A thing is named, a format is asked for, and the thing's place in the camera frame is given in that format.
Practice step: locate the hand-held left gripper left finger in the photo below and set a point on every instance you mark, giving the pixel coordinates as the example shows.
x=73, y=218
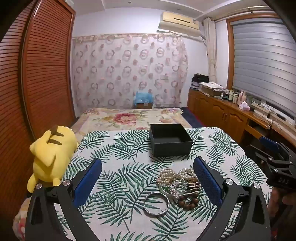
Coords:
x=89, y=183

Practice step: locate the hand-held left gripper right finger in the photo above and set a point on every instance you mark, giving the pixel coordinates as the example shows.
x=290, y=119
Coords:
x=207, y=183

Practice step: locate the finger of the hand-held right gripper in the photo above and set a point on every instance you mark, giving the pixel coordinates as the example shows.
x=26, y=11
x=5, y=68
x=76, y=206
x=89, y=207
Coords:
x=269, y=142
x=270, y=162

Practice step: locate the green jade bangle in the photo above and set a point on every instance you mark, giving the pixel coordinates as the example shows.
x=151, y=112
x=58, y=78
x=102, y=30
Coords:
x=161, y=191

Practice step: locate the black square box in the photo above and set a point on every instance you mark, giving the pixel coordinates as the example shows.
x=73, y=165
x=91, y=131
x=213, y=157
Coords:
x=170, y=139

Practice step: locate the silver rhinestone bangle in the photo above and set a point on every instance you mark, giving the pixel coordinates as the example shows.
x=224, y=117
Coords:
x=145, y=204

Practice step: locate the person's right hand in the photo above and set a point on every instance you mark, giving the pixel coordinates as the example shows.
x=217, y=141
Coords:
x=276, y=201

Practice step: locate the pink tissue box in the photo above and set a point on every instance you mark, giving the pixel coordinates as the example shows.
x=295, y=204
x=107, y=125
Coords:
x=244, y=106

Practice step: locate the leaf-printed cloth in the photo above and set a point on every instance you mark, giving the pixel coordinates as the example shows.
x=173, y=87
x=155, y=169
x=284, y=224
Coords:
x=129, y=166

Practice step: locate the yellow plush toy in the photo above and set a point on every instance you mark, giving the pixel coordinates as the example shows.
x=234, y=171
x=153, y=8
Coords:
x=50, y=153

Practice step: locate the pink rabbit figure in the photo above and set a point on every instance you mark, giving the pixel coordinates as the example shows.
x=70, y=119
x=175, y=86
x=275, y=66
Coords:
x=242, y=97

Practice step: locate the group of small bottles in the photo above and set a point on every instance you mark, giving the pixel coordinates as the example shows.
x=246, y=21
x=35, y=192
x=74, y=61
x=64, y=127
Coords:
x=231, y=96

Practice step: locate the wooden cabinet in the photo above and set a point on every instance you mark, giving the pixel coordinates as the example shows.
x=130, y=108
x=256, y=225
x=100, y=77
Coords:
x=217, y=111

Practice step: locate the navy bed sheet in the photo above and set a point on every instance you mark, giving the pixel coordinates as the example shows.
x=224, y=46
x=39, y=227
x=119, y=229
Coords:
x=192, y=118

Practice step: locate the cardboard box with floral cloth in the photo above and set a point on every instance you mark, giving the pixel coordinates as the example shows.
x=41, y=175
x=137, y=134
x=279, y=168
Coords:
x=212, y=89

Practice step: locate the grey window blind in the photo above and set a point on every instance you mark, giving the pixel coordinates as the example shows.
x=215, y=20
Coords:
x=261, y=60

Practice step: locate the pile of folded clothes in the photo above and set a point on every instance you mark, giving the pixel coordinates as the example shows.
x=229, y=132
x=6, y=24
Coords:
x=198, y=81

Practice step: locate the small brown cardboard box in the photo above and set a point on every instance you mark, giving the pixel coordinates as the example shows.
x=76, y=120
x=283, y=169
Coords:
x=144, y=105

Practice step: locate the blue plastic bag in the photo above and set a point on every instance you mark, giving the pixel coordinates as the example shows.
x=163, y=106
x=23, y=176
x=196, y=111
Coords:
x=143, y=96

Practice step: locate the wooden louvered wardrobe door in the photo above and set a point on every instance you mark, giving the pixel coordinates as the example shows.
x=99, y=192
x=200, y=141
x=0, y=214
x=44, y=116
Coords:
x=48, y=69
x=11, y=115

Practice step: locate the white drawn curtain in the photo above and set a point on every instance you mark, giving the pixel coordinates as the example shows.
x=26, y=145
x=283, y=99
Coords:
x=211, y=51

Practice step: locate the wooden window frame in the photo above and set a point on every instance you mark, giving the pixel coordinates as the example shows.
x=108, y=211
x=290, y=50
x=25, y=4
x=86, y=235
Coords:
x=229, y=58

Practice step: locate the wall air conditioner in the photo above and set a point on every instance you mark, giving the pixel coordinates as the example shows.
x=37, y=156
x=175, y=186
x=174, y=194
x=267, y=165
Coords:
x=179, y=23

